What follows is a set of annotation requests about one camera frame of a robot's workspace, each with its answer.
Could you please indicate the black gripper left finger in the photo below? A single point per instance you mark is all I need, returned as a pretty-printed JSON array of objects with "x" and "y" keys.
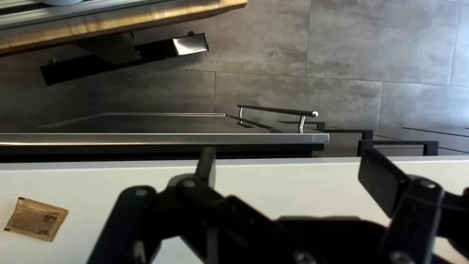
[{"x": 217, "y": 229}]

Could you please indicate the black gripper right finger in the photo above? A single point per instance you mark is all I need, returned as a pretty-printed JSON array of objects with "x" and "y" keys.
[{"x": 420, "y": 211}]

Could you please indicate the black metal rail handle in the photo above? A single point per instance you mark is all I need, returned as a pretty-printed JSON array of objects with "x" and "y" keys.
[{"x": 301, "y": 114}]

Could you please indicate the wooden wall shelf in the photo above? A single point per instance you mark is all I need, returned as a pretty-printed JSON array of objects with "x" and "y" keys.
[{"x": 36, "y": 23}]

